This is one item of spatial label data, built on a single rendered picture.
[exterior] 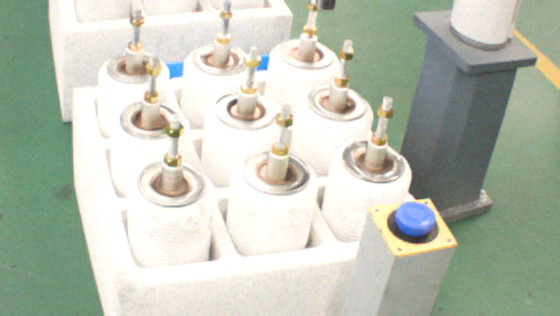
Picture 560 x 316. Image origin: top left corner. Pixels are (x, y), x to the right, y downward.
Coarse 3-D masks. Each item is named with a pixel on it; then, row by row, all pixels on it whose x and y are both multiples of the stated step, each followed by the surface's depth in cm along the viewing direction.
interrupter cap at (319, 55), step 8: (296, 40) 119; (280, 48) 116; (288, 48) 117; (296, 48) 117; (320, 48) 118; (328, 48) 118; (280, 56) 115; (288, 56) 115; (296, 56) 116; (320, 56) 116; (328, 56) 117; (288, 64) 114; (296, 64) 114; (304, 64) 114; (312, 64) 114; (320, 64) 115; (328, 64) 115
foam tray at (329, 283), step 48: (96, 96) 116; (96, 144) 107; (192, 144) 110; (288, 144) 116; (96, 192) 100; (96, 240) 103; (336, 240) 99; (144, 288) 89; (192, 288) 92; (240, 288) 94; (288, 288) 97; (336, 288) 99
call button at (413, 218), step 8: (400, 208) 81; (408, 208) 81; (416, 208) 81; (424, 208) 81; (400, 216) 80; (408, 216) 80; (416, 216) 80; (424, 216) 81; (432, 216) 81; (400, 224) 80; (408, 224) 79; (416, 224) 79; (424, 224) 80; (432, 224) 80; (408, 232) 80; (416, 232) 80; (424, 232) 80
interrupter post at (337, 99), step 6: (336, 84) 106; (348, 84) 106; (330, 90) 107; (336, 90) 106; (342, 90) 105; (330, 96) 107; (336, 96) 106; (342, 96) 106; (330, 102) 107; (336, 102) 107; (342, 102) 107; (336, 108) 107; (342, 108) 107
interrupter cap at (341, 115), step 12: (312, 96) 108; (324, 96) 109; (348, 96) 109; (360, 96) 109; (312, 108) 106; (324, 108) 107; (348, 108) 108; (360, 108) 108; (336, 120) 105; (348, 120) 105
